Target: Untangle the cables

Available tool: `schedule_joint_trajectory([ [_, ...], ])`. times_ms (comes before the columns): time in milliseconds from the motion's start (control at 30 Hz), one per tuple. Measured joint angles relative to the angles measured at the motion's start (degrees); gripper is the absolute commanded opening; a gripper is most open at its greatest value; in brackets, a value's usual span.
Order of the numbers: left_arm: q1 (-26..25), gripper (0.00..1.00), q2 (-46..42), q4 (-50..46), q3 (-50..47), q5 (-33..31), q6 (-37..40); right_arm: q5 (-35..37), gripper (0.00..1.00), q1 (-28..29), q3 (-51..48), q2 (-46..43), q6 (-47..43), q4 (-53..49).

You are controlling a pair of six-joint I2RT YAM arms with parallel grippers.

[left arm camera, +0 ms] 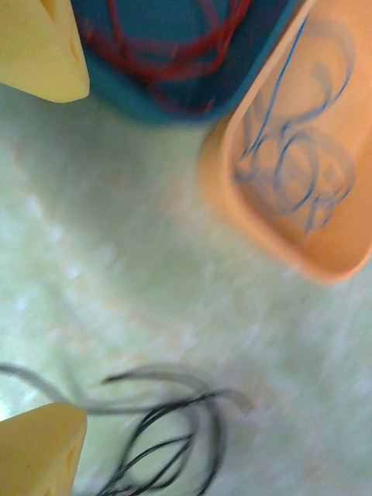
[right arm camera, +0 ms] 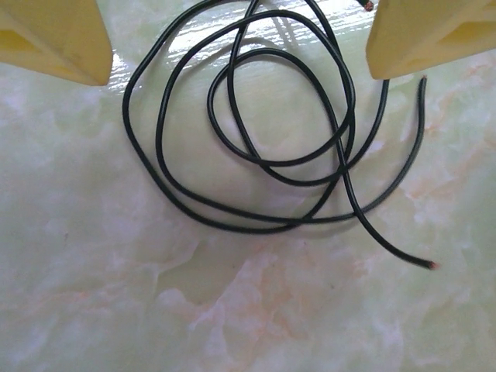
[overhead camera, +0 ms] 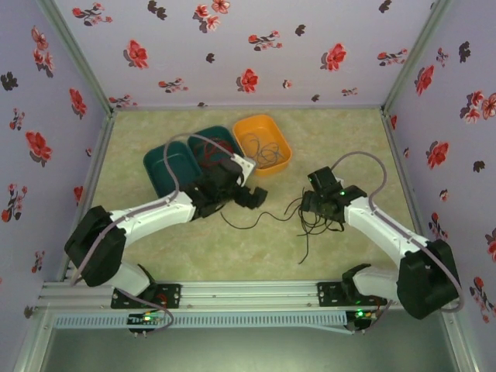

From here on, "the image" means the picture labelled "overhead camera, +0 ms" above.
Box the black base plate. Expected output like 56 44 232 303
111 283 183 310
316 281 388 307

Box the thin blue cable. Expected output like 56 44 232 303
242 133 286 167
247 141 288 168

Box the white slotted cable duct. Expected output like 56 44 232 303
52 312 348 331

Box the left arm lilac cable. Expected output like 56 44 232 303
69 133 237 335

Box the thin red cable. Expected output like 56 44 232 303
191 137 236 168
192 138 233 168

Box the teal plastic tray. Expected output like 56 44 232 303
142 140 202 198
187 126 243 171

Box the controller board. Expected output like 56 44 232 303
127 312 166 336
346 308 383 335

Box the thin black cable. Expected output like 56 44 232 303
219 210 304 230
284 188 346 267

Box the aluminium corner post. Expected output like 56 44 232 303
36 0 117 115
381 0 454 113

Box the arm lilac cable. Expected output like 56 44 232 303
331 150 465 336
69 133 237 335

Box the right controller board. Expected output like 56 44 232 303
346 308 383 335

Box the aluminium side rail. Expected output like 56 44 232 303
57 110 117 282
381 110 441 278

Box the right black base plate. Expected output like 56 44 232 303
316 281 388 307

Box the left controller board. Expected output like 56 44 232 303
127 312 166 336

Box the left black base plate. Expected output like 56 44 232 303
111 283 183 310

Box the right arm lilac cable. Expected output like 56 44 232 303
331 150 465 336

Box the orange plastic tray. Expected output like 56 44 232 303
232 114 293 177

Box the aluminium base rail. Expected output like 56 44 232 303
38 277 462 311

